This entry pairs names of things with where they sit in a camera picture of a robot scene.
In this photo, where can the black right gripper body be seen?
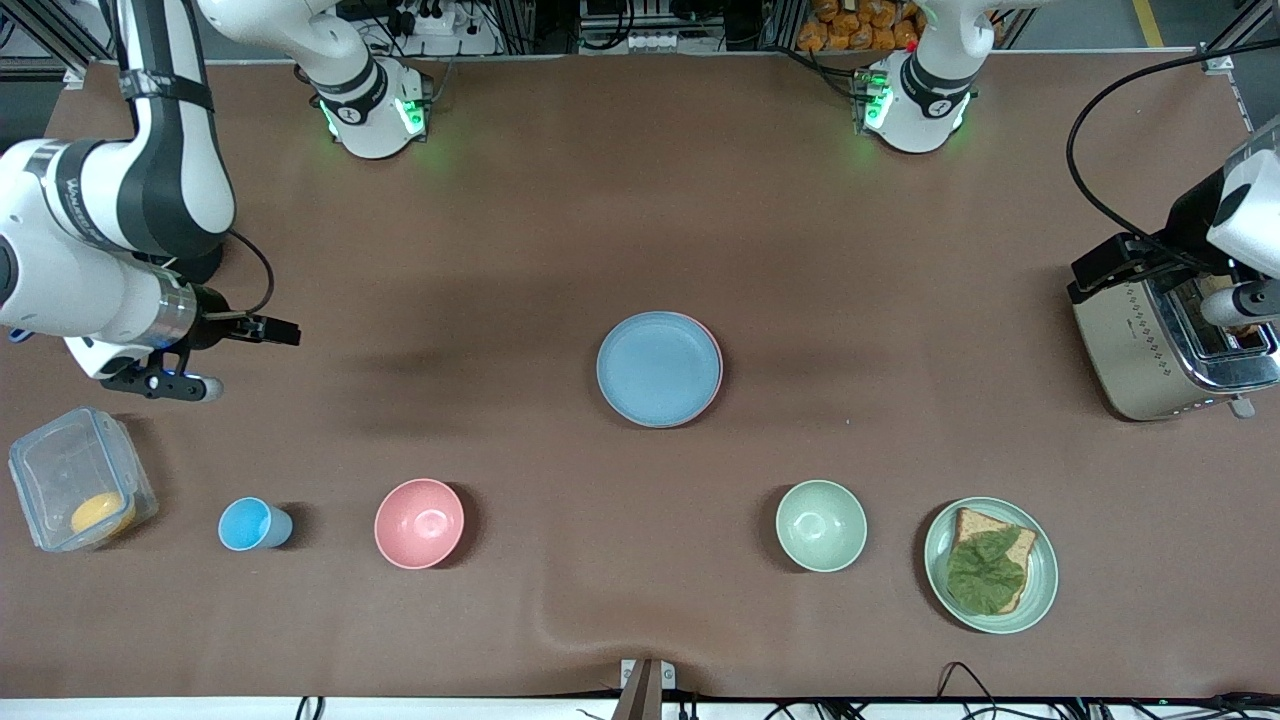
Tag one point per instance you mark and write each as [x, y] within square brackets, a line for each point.
[212, 330]

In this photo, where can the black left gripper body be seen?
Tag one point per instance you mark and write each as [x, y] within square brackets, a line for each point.
[1187, 222]

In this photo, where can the blue plate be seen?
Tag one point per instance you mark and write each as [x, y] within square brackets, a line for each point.
[658, 370]

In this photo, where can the pink plate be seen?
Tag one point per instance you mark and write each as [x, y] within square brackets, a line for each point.
[719, 352]

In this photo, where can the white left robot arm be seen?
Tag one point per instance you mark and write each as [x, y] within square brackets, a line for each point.
[925, 112]

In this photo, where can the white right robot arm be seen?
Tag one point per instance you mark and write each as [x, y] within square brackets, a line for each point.
[170, 170]

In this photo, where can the black pot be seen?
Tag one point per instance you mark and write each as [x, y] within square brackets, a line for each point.
[200, 268]

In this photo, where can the beige chrome toaster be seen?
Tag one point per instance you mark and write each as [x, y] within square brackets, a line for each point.
[1125, 350]

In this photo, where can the blue cup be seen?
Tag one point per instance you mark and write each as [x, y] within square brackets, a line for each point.
[248, 525]

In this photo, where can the clear plastic container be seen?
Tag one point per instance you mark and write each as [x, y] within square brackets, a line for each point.
[60, 465]

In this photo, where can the orange round fruit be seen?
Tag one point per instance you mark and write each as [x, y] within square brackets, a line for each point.
[102, 514]

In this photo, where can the pink bowl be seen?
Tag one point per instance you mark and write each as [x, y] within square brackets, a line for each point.
[419, 523]

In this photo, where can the brown bread slice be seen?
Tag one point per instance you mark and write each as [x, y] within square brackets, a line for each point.
[975, 524]

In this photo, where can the green plate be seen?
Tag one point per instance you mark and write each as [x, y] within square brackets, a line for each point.
[1043, 580]

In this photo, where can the brown table mat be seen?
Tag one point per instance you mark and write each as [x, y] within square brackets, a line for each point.
[560, 220]

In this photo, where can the green lettuce leaf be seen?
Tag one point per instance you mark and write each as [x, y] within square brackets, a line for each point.
[985, 575]

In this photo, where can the orange snack bags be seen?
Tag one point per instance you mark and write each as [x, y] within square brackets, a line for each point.
[860, 25]

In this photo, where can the white power strip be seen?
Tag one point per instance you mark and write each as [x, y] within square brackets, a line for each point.
[432, 18]

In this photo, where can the green bowl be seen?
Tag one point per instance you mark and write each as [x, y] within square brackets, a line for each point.
[821, 526]

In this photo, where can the metal table edge bracket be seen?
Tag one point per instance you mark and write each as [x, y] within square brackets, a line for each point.
[646, 685]

